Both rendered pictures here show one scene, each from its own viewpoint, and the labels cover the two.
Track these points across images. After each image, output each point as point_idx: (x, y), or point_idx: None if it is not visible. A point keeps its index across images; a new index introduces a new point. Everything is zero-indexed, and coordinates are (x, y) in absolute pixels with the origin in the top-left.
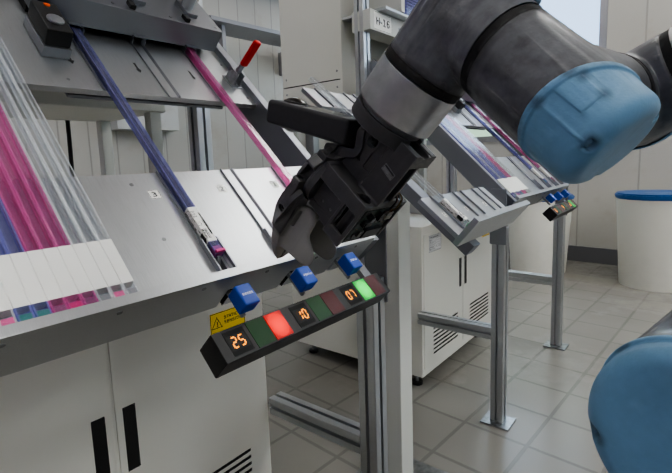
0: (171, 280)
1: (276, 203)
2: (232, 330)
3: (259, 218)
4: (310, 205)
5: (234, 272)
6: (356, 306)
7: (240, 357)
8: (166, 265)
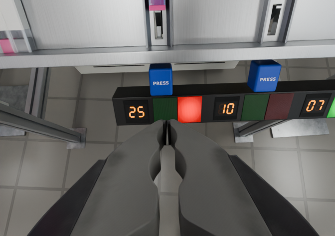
0: (80, 31)
1: (36, 223)
2: (135, 101)
3: None
4: (181, 221)
5: (150, 59)
6: (305, 118)
7: (131, 124)
8: (79, 6)
